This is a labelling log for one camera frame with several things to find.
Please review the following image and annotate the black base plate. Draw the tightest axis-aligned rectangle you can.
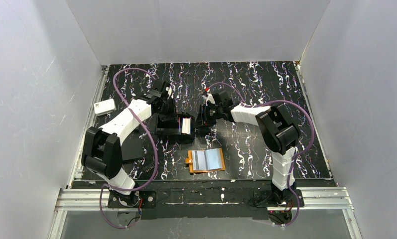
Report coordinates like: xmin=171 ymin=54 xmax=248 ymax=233
xmin=105 ymin=180 xmax=305 ymax=220

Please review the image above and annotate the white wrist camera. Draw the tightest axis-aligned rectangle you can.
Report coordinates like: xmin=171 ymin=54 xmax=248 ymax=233
xmin=166 ymin=86 xmax=173 ymax=99
xmin=203 ymin=88 xmax=215 ymax=105

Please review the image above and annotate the small white box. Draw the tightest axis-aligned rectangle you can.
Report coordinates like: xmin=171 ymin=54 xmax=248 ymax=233
xmin=93 ymin=99 xmax=116 ymax=116

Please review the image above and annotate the orange leather card holder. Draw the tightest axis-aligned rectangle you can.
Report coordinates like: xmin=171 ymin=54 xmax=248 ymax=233
xmin=186 ymin=148 xmax=226 ymax=173

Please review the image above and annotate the black comb strip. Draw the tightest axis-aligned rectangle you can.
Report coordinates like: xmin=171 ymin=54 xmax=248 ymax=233
xmin=141 ymin=162 xmax=155 ymax=173

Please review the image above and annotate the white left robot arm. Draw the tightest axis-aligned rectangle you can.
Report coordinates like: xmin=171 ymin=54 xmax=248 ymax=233
xmin=81 ymin=80 xmax=171 ymax=195

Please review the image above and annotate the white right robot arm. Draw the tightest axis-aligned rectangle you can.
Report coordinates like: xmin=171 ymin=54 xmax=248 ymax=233
xmin=195 ymin=90 xmax=300 ymax=191

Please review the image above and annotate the black card box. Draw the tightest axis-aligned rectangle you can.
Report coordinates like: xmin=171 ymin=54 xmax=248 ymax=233
xmin=155 ymin=112 xmax=196 ymax=145

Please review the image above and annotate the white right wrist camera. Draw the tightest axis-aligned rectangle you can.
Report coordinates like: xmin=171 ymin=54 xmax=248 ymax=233
xmin=203 ymin=88 xmax=215 ymax=105

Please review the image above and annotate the black box lid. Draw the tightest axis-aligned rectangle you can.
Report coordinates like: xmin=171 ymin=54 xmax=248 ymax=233
xmin=121 ymin=133 xmax=144 ymax=164

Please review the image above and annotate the aluminium frame rail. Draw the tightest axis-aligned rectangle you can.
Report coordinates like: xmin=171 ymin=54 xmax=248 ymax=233
xmin=48 ymin=66 xmax=109 ymax=239

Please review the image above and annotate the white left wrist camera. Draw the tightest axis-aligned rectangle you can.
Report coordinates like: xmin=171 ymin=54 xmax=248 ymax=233
xmin=166 ymin=86 xmax=173 ymax=99

